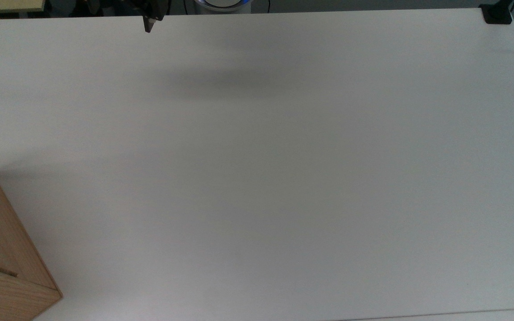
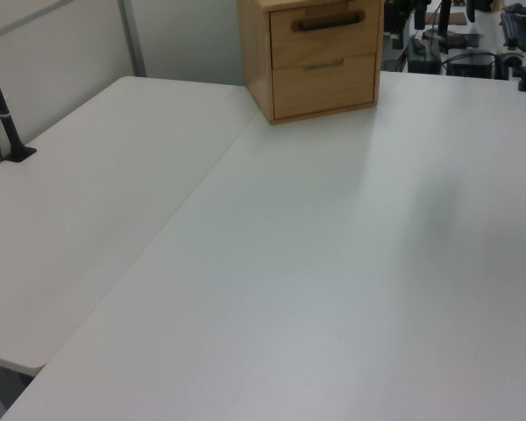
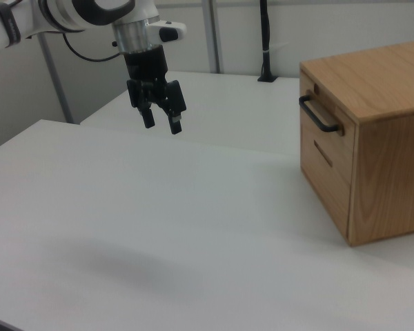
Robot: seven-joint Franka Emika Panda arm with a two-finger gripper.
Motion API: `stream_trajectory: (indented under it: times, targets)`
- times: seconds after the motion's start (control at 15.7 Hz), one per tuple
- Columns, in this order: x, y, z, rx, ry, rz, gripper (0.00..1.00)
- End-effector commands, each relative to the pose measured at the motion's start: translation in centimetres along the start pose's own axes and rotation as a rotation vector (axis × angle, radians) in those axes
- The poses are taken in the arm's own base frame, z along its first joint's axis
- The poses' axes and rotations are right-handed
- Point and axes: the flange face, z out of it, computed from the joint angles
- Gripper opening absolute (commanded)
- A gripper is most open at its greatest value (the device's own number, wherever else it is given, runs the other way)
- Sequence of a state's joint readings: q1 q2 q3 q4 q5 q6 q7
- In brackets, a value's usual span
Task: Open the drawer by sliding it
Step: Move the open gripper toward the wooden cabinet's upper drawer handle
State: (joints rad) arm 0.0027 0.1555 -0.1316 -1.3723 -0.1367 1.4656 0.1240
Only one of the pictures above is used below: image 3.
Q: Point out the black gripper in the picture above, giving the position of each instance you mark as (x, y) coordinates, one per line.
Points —
(145, 65)

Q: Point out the wooden drawer cabinet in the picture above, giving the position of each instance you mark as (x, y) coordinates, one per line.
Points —
(390, 172)

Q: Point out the black pole with white band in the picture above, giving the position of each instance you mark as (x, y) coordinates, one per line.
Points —
(265, 34)

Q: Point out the grey metal partition post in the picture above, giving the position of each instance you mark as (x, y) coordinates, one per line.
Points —
(212, 34)
(56, 80)

